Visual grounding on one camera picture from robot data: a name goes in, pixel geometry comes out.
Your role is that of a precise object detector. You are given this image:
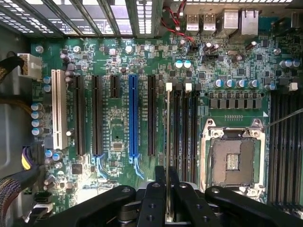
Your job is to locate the red and black wire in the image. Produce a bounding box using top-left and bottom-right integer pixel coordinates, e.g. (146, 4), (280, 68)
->
(160, 0), (197, 46)

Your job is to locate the silver network port block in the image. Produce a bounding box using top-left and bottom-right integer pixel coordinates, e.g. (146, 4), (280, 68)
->
(241, 8), (259, 36)

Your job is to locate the silver CPU socket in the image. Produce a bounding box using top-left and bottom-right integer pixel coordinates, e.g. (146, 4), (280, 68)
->
(199, 118), (270, 197)

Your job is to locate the silver SATA connector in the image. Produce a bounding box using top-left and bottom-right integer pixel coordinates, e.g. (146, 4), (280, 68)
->
(30, 203), (54, 216)

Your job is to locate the white-latched RAM slot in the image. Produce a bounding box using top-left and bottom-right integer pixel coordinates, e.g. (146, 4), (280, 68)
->
(165, 82), (174, 168)
(182, 82), (192, 184)

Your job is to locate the short black expansion slot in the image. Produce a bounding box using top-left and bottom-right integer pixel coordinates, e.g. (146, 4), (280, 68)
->
(109, 75), (120, 99)

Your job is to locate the white PCI expansion slot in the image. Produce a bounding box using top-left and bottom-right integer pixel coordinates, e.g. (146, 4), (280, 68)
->
(51, 69), (68, 150)

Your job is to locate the yellow wire bundle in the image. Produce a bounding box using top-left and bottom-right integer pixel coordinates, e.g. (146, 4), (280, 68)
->
(0, 99), (33, 114)

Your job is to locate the silver rear port block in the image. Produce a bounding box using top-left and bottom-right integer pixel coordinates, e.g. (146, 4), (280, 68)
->
(219, 9), (240, 36)

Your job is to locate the black RAM slot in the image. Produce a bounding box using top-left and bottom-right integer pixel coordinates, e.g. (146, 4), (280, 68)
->
(270, 91), (279, 204)
(287, 91), (296, 208)
(295, 91), (303, 209)
(278, 91), (288, 206)

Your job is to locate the silver USB port block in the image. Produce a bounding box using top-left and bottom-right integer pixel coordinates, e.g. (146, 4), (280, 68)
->
(203, 13), (217, 33)
(186, 13), (200, 33)

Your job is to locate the black braided power cable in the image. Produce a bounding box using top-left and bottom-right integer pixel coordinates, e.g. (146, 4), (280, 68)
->
(0, 56), (25, 84)

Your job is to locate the black-latched RAM slot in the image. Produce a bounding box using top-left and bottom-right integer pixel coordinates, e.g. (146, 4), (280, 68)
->
(173, 83), (183, 183)
(191, 83), (202, 184)

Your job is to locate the grey metal PC case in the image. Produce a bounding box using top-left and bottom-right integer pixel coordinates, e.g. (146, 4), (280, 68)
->
(0, 0), (303, 227)

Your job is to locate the silver socket locking lever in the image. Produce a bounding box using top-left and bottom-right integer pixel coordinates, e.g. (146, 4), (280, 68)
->
(262, 108), (303, 132)

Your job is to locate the white power connector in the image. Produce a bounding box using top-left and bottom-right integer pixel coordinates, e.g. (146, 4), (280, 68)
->
(17, 53), (44, 81)

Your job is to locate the long black expansion slot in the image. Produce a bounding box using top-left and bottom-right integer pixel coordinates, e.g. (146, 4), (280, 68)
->
(72, 75), (86, 157)
(147, 75), (157, 157)
(91, 75), (104, 157)

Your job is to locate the blue expansion slot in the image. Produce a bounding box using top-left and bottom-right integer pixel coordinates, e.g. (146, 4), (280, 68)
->
(128, 74), (140, 164)

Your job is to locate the purple and yellow wire plug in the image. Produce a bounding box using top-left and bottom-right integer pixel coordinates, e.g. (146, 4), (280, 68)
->
(21, 144), (46, 171)

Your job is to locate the green PC motherboard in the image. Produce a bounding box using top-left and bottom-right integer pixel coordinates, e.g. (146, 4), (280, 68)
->
(30, 9), (303, 215)

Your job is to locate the black SATA connector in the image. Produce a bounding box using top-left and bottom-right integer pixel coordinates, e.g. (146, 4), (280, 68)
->
(34, 191), (53, 204)

